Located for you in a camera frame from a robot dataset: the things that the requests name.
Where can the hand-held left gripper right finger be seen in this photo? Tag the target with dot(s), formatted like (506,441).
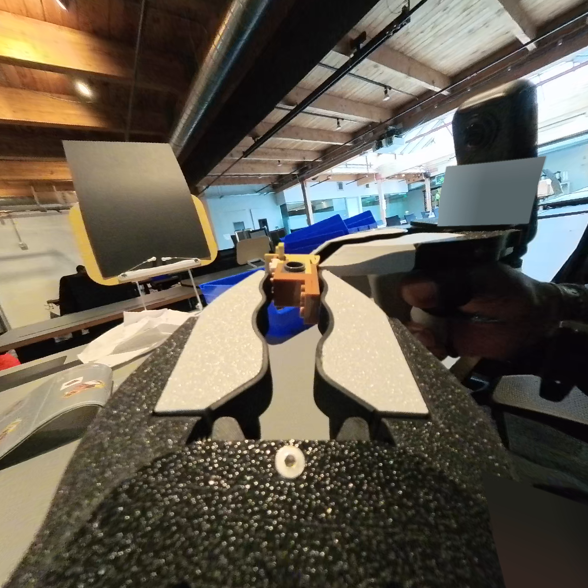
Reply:
(367,363)

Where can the tan and brown toy brick model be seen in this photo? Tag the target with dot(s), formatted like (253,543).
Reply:
(294,287)

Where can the dark office table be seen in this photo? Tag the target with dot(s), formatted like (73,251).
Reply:
(69,321)

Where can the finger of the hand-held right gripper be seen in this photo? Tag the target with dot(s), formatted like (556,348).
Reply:
(381,262)
(386,232)

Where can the person's right hand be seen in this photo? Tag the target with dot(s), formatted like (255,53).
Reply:
(496,312)

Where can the person's right forearm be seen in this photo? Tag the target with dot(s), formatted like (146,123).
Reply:
(574,321)

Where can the grey instruction booklet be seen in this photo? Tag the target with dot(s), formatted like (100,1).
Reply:
(46,399)

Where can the black ceiling light track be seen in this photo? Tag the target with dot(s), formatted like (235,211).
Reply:
(321,87)

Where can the ceiling spot lamp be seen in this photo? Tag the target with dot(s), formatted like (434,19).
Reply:
(82,87)

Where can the blue plastic storage bin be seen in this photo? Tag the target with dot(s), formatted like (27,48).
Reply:
(220,289)
(321,229)

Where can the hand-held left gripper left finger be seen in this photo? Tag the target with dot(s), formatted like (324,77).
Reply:
(216,358)

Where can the yellow-cased tablet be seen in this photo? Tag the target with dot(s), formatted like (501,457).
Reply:
(207,225)

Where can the dark spiral ceiling duct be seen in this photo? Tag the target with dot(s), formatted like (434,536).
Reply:
(216,69)

